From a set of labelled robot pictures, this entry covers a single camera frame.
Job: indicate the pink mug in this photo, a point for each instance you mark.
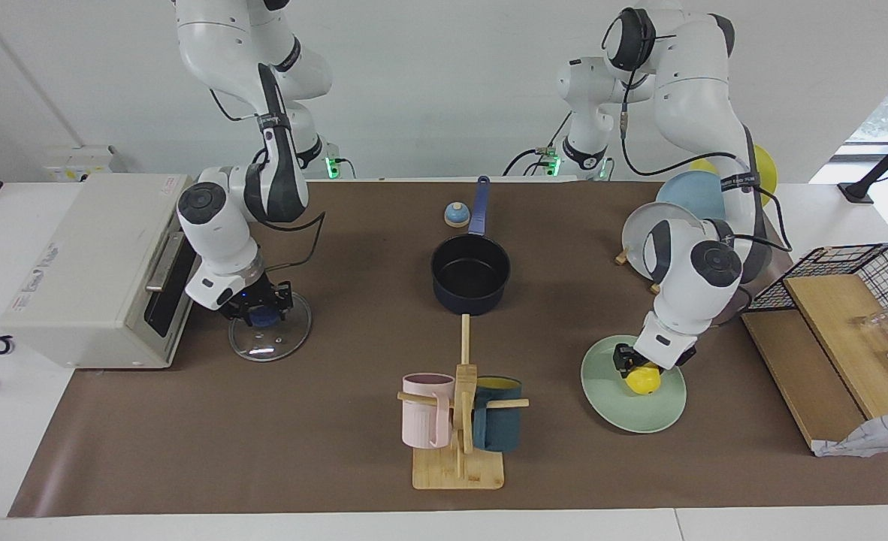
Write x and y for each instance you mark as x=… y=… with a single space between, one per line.
x=425 y=413

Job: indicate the brown table mat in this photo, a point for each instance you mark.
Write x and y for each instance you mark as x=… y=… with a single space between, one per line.
x=324 y=421

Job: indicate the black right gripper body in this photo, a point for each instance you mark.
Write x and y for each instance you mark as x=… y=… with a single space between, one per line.
x=264 y=293

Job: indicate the dark teal mug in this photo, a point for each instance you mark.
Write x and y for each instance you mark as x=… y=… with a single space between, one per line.
x=498 y=424

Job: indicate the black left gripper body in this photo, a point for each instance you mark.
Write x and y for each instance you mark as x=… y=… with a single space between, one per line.
x=673 y=365

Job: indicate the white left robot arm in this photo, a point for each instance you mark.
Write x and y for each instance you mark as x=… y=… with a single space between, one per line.
x=692 y=90

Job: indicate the light blue plate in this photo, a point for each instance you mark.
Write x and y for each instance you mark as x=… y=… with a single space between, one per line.
x=696 y=195

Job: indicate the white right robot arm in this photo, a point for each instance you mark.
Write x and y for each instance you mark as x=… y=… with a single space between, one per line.
x=218 y=233

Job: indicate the wooden plate rack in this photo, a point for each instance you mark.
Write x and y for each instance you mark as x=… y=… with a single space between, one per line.
x=622 y=257

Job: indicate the yellow plate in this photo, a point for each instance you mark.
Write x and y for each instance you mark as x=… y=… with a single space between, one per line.
x=767 y=173

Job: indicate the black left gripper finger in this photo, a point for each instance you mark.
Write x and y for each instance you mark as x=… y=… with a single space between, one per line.
x=623 y=367

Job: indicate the grey plate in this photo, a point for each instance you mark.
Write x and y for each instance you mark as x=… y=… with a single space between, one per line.
x=635 y=237

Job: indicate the light bamboo board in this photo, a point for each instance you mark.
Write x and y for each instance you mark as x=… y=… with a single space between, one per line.
x=842 y=330

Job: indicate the wooden mug tree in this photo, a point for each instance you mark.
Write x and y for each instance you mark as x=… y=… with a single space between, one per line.
x=459 y=469

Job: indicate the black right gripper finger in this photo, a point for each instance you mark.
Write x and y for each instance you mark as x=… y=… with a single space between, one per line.
x=286 y=306
x=242 y=318

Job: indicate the white crumpled bag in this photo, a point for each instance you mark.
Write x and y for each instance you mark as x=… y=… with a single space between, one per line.
x=876 y=439

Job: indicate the yellow lemon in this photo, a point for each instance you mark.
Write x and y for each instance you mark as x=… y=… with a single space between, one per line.
x=643 y=383

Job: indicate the light green plate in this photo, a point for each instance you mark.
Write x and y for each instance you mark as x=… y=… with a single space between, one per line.
x=639 y=415

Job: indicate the beige toaster oven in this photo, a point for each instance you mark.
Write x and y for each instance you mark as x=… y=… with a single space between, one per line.
x=91 y=285

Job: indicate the white power box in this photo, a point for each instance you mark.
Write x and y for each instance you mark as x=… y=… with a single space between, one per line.
x=83 y=161

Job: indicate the black camera stand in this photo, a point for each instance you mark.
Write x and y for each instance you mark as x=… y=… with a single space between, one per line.
x=861 y=189

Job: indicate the glass lid with blue knob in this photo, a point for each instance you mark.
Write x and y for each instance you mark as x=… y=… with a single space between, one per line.
x=271 y=346

